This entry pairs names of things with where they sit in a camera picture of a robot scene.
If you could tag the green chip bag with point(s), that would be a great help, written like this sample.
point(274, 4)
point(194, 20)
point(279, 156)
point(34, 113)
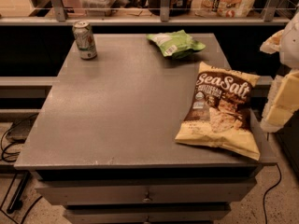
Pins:
point(176, 45)

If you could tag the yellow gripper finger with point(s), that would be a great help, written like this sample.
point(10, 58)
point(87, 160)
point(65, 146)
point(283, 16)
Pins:
point(282, 102)
point(272, 44)

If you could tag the green 7up soda can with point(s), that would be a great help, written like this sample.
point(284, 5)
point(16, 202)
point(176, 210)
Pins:
point(83, 35)

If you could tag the drawer with knob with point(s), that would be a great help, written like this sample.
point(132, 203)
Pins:
point(138, 214)
point(96, 192)

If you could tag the upper drawer with knob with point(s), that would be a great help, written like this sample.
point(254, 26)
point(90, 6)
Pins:
point(96, 192)

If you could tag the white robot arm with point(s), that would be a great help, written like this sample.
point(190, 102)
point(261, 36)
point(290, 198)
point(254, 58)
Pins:
point(289, 45)

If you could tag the brown sea salt chip bag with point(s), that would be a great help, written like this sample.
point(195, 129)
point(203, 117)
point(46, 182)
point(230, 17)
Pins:
point(219, 115)

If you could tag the grey drawer cabinet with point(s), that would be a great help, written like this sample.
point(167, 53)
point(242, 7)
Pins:
point(116, 117)

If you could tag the colourful snack bag on shelf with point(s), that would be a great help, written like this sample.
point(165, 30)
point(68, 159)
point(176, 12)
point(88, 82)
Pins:
point(224, 8)

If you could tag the black power adapter box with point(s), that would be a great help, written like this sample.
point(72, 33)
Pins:
point(19, 130)

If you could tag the lower drawer with knob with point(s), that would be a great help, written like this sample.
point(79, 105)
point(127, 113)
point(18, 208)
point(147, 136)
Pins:
point(138, 214)

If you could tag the grey metal shelf rail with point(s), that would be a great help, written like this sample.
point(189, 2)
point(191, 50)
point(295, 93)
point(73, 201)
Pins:
point(130, 13)

